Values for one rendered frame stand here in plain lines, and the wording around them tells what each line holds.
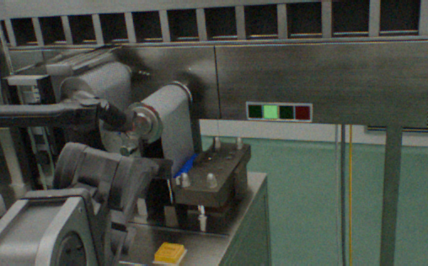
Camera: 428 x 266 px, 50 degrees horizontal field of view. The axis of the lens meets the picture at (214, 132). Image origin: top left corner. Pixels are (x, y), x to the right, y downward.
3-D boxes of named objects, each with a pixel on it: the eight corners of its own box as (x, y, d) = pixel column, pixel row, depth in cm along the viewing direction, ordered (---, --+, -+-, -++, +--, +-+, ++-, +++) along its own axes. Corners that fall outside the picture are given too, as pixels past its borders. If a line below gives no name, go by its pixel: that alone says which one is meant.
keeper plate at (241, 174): (235, 199, 169) (232, 172, 165) (243, 185, 178) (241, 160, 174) (242, 199, 168) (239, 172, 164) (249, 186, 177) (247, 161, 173)
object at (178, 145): (168, 186, 162) (161, 138, 155) (193, 158, 182) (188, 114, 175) (169, 186, 161) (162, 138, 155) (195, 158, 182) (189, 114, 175)
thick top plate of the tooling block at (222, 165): (175, 203, 158) (173, 188, 156) (215, 154, 193) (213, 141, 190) (219, 207, 153) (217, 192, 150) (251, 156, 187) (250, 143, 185)
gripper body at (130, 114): (133, 131, 141) (120, 124, 134) (105, 130, 145) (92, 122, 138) (137, 112, 143) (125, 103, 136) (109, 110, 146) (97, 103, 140)
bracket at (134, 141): (133, 220, 163) (119, 142, 152) (142, 211, 169) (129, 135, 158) (146, 222, 162) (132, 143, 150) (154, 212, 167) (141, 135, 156)
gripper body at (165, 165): (172, 179, 152) (162, 178, 145) (145, 177, 156) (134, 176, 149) (173, 160, 153) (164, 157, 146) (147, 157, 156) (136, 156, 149)
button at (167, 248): (155, 262, 140) (153, 255, 139) (164, 248, 146) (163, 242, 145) (175, 265, 138) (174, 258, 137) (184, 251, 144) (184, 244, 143)
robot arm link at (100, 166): (98, 230, 65) (61, 220, 64) (117, 194, 74) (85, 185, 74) (109, 174, 61) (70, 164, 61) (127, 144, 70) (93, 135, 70)
